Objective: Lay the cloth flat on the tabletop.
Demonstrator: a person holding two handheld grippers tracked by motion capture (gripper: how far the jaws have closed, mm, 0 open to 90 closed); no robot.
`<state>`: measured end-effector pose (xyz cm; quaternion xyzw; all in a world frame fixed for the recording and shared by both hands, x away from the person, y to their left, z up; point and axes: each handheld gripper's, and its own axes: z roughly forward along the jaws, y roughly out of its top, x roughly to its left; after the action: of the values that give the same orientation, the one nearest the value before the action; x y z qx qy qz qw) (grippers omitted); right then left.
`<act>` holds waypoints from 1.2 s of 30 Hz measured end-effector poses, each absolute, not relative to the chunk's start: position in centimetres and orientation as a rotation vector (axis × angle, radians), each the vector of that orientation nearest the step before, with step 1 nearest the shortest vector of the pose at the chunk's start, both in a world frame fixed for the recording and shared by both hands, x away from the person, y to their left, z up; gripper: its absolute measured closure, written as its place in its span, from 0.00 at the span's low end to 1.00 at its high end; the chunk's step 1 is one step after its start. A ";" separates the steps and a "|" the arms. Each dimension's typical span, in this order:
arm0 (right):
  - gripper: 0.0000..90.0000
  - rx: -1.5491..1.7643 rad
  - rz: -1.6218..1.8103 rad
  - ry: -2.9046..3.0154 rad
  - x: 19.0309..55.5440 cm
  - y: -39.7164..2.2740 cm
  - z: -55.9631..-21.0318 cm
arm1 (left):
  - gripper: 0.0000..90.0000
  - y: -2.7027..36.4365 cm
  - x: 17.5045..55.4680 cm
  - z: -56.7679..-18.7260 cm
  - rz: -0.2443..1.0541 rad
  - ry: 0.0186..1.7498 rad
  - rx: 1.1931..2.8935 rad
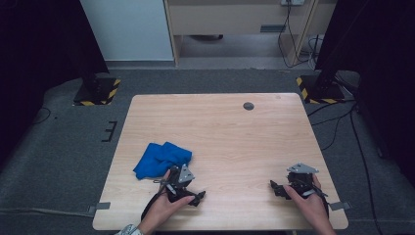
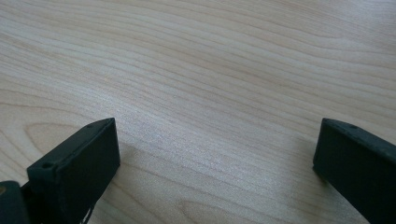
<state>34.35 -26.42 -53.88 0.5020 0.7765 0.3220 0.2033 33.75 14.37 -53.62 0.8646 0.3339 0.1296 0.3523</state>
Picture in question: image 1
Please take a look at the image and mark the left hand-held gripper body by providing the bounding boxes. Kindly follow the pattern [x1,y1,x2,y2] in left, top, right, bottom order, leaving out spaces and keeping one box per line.
[161,164,197,204]

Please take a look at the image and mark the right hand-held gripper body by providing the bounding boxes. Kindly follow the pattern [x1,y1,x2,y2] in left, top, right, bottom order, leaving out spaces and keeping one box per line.
[286,163,322,199]

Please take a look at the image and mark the blue cloth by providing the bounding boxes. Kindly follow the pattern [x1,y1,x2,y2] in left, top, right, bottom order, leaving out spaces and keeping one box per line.
[132,141,194,181]

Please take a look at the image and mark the person's right hand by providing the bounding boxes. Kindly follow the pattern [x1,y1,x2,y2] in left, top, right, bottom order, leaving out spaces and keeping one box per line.
[283,174,331,227]

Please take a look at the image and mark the person's left hand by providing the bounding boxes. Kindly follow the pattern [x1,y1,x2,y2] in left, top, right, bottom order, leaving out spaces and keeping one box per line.
[138,169,196,233]

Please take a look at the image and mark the grey tape strip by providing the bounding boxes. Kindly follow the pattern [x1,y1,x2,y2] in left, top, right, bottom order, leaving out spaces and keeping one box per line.
[328,201,352,212]
[87,202,112,214]

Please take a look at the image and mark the black stand with striped base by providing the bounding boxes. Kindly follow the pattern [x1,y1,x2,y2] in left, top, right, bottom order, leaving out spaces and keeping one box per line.
[72,70,121,107]
[296,65,346,105]

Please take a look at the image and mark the dark curtain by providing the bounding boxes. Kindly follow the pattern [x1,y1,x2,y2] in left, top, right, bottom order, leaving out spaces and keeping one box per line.
[314,0,415,187]
[0,0,110,165]

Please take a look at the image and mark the white panel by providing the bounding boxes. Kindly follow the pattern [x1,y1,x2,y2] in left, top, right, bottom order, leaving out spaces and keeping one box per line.
[79,0,174,62]

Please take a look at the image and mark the light wooden desk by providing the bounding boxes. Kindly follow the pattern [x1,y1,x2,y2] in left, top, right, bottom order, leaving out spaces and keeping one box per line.
[162,0,337,67]

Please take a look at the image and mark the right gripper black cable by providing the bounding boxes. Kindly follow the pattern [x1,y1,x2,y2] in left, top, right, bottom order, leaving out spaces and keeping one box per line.
[311,185,331,218]

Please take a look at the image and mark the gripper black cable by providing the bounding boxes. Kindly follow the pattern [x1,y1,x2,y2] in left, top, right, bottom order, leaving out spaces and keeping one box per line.
[311,185,331,218]
[140,177,171,221]

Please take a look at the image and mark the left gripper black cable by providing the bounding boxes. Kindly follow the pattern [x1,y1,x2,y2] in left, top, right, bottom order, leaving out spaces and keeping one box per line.
[140,177,171,221]

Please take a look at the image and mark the long black floor cable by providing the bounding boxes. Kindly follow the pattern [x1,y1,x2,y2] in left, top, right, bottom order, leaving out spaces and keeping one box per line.
[349,107,382,235]

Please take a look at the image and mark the black hanging cable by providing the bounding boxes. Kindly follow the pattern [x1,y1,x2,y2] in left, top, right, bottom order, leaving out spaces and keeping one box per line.
[277,3,317,69]

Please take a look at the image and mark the thin black floor cable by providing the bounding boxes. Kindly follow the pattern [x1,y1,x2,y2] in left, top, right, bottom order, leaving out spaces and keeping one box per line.
[32,107,52,125]

